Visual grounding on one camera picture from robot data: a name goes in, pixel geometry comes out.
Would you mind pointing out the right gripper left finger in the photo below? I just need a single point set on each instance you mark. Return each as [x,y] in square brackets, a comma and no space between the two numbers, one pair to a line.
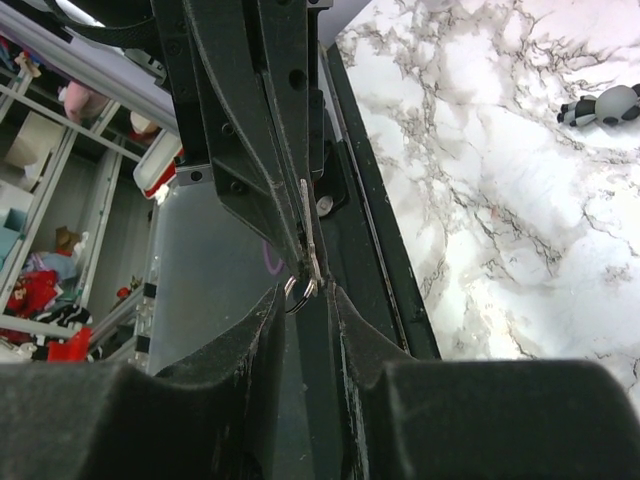
[210,415]

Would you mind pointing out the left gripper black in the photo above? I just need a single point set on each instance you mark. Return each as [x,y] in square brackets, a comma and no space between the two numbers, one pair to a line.
[243,77]

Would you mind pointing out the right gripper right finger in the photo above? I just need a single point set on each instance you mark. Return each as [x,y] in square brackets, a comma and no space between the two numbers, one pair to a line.
[405,418]

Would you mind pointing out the small key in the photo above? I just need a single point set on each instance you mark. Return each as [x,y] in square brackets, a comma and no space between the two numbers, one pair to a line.
[314,276]

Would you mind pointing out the astronaut keychain with keys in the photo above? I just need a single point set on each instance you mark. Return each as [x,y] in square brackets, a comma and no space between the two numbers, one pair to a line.
[615,105]

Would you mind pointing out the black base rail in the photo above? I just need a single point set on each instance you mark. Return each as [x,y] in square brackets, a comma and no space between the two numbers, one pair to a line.
[367,257]

